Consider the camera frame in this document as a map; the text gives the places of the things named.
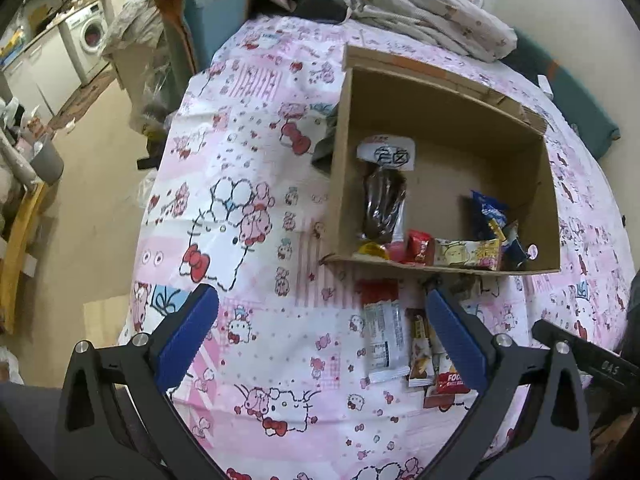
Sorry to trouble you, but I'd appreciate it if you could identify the white kitchen cabinet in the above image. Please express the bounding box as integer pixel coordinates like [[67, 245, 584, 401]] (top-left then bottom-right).
[[0, 24, 84, 122]]

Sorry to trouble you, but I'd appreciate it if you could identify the grey patterned cloth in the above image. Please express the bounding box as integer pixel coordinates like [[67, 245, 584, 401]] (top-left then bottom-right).
[[101, 0, 167, 62]]

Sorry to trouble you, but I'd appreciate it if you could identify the crumpled floral duvet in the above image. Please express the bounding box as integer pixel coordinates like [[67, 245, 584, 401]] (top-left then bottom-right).
[[329, 0, 519, 64]]

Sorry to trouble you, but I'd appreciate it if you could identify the teal storage box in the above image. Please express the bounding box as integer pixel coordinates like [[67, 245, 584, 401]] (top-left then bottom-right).
[[154, 0, 252, 92]]

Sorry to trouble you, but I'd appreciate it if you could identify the pink cartoon printed bedsheet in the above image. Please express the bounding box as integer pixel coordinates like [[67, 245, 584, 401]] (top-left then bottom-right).
[[117, 14, 637, 480]]

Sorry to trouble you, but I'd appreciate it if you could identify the red and white snack packet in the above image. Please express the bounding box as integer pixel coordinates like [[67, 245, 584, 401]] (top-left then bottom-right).
[[424, 349, 472, 411]]

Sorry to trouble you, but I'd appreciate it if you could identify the cardboard box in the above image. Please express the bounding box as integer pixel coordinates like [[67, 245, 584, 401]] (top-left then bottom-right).
[[322, 42, 562, 276]]

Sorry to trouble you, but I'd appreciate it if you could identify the teal cushion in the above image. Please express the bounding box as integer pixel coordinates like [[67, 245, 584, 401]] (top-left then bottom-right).
[[499, 26, 622, 162]]

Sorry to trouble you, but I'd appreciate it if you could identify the pale yellow snack bar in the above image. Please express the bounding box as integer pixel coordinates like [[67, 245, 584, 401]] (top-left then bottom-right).
[[431, 236, 502, 272]]

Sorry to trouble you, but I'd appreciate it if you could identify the clear packet with brown snack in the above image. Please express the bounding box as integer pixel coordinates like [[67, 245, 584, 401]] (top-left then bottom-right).
[[356, 134, 417, 245]]

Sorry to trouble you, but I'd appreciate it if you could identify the yellow wooden chair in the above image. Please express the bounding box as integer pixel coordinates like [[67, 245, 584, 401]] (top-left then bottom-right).
[[0, 179, 49, 337]]

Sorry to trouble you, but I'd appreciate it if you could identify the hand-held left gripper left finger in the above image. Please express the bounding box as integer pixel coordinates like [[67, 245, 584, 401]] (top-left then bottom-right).
[[54, 282, 228, 480]]

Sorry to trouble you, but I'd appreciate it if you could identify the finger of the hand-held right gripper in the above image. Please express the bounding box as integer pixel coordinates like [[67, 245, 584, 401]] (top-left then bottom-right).
[[531, 318, 588, 363]]

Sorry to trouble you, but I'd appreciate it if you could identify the clear plastic bag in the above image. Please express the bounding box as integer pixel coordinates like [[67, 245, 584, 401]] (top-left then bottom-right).
[[129, 54, 174, 137]]

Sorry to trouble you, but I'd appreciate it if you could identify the grey bin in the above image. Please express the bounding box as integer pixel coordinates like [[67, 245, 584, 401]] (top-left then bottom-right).
[[29, 131, 67, 187]]

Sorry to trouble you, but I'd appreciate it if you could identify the red and clear snack packet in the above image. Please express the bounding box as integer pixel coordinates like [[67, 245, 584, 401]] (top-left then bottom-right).
[[361, 279, 410, 385]]

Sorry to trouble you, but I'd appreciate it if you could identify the flat cardboard piece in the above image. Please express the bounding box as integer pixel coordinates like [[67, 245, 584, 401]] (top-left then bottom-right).
[[81, 294, 132, 350]]

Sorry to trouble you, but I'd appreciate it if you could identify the dark cloth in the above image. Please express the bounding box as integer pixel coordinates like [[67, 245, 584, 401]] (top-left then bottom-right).
[[286, 0, 352, 24]]

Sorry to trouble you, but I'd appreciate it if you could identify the small red candy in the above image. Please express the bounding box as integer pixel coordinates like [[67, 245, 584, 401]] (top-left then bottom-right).
[[404, 229, 435, 267]]

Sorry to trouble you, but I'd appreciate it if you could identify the person's grey trouser leg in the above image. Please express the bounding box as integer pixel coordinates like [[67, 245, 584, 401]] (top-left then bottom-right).
[[0, 381, 67, 480]]

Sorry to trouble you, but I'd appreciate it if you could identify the yellow candy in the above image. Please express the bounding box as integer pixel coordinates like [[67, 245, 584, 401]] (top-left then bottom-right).
[[357, 241, 392, 262]]

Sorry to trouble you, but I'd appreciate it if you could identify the brown and white snack bar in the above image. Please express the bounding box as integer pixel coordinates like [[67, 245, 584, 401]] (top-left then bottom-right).
[[405, 307, 437, 389]]

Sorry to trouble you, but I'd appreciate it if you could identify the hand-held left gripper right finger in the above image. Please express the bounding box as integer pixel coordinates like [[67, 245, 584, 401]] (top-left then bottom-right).
[[424, 286, 594, 480]]

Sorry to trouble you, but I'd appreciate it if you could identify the white washing machine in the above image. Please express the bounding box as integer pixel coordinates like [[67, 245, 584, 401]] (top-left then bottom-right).
[[64, 0, 112, 85]]

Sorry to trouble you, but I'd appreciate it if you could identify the brown floor rug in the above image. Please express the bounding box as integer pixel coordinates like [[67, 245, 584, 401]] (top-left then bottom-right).
[[54, 66, 119, 122]]

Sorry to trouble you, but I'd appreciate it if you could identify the dark green pouch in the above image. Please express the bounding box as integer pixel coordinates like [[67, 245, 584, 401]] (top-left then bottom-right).
[[310, 104, 342, 179]]

